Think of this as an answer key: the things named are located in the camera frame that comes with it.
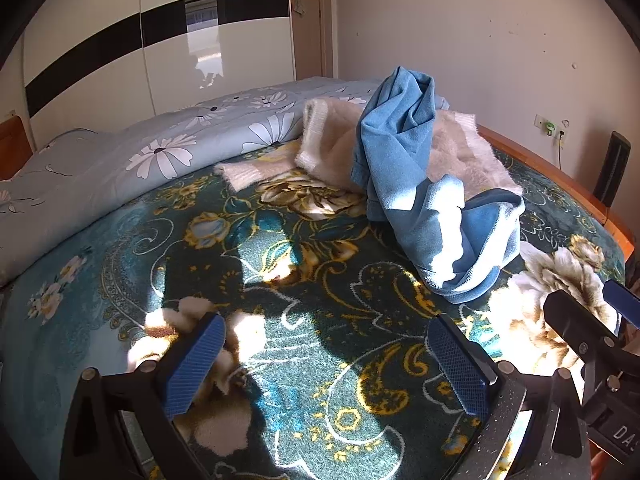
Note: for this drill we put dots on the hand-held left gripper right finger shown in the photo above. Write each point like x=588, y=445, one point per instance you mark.
x=457, y=365

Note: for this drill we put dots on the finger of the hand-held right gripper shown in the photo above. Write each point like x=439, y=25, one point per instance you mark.
x=625, y=302
x=580, y=325

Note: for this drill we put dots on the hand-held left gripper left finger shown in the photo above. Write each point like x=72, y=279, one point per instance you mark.
x=195, y=365

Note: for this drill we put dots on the blue sweater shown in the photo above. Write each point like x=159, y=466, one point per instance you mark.
x=400, y=160

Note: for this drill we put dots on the teal floral blanket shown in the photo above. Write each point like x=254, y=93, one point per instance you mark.
x=325, y=310

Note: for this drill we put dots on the grey daisy print duvet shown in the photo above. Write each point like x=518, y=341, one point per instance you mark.
x=150, y=160

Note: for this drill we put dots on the white fuzzy sweater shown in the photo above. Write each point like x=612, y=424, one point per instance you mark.
x=330, y=135

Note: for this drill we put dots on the wooden headboard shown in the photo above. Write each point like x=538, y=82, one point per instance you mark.
x=15, y=150

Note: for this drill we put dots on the white wardrobe with black stripe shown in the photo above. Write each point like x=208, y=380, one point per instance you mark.
x=100, y=60

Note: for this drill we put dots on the beige door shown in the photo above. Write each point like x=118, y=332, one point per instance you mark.
x=307, y=35

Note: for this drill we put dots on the cloth hanging on door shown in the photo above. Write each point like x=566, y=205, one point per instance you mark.
x=300, y=4

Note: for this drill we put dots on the wooden bed side rail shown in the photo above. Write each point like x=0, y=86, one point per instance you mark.
x=560, y=170

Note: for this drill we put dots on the white wall socket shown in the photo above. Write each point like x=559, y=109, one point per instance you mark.
x=545, y=124

